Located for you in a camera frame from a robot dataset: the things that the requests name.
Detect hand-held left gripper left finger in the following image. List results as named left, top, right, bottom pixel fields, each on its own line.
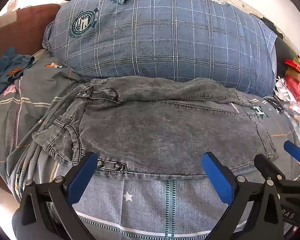
left=19, top=151, right=99, bottom=240

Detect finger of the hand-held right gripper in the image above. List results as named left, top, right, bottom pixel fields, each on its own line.
left=283, top=141, right=300, bottom=172
left=254, top=154, right=287, bottom=181

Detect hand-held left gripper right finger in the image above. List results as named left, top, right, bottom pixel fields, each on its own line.
left=201, top=152, right=293, bottom=240

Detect grey denim pants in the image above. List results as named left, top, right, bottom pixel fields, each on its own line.
left=31, top=77, right=278, bottom=176

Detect white plastic bags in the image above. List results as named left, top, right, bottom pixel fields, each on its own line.
left=263, top=77, right=300, bottom=144

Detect grey patterned bed sheet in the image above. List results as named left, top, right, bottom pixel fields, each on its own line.
left=0, top=50, right=300, bottom=240

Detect red packets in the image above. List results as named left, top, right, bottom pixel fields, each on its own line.
left=283, top=59, right=300, bottom=102

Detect dark cloth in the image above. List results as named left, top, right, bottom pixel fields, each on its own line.
left=262, top=17, right=300, bottom=59

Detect dark blue denim garment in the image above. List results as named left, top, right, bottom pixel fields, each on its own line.
left=0, top=47, right=36, bottom=98

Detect blue plaid pillow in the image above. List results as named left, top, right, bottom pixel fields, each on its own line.
left=41, top=0, right=278, bottom=91

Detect brown headboard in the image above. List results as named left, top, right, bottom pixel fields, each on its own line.
left=0, top=4, right=62, bottom=68

